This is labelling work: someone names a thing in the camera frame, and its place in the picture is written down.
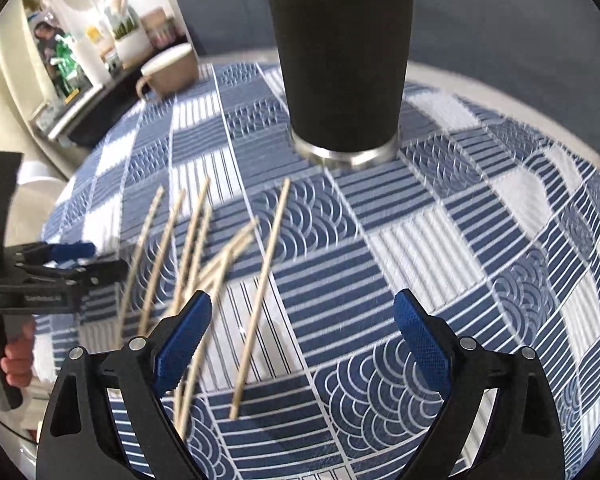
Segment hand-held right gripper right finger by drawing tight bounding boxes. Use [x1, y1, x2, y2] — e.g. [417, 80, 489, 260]
[392, 289, 566, 480]

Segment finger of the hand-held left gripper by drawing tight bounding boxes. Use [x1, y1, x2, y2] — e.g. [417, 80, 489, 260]
[12, 242, 97, 267]
[22, 259, 129, 287]

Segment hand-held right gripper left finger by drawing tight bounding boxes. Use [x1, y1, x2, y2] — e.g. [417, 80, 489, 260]
[35, 290, 213, 480]

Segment bunch of wooden chopsticks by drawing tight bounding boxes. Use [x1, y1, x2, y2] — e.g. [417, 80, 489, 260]
[114, 177, 292, 441]

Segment black utensil holder cup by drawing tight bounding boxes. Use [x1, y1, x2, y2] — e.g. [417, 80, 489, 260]
[265, 0, 415, 170]

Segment person's left hand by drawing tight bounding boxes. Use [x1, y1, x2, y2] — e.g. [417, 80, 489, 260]
[2, 322, 37, 387]

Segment blue white patterned tablecloth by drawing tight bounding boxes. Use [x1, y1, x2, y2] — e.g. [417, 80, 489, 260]
[32, 62, 600, 480]

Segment black side table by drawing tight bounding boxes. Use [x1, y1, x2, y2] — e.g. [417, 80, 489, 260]
[70, 67, 148, 150]

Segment green bottle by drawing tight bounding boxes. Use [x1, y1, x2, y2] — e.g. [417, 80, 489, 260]
[55, 35, 83, 98]

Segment white bottle with yellow label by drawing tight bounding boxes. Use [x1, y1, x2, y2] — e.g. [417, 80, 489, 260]
[82, 25, 107, 86]

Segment beige ceramic mug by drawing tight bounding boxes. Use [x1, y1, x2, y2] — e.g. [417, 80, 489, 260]
[136, 42, 199, 102]

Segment white planter with green grass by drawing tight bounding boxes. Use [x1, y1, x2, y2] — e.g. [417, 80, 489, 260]
[111, 7, 154, 68]

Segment pink box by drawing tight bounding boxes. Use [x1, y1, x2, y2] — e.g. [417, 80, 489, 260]
[141, 7, 187, 47]

